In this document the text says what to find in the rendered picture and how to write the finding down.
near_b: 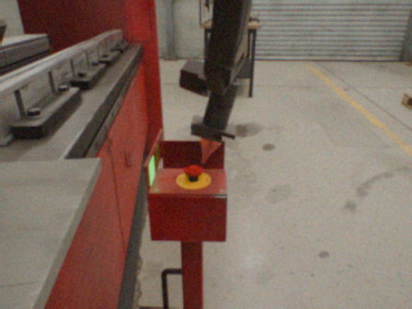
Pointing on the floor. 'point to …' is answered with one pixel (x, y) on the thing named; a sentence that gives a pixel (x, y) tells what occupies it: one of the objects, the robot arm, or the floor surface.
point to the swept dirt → (139, 268)
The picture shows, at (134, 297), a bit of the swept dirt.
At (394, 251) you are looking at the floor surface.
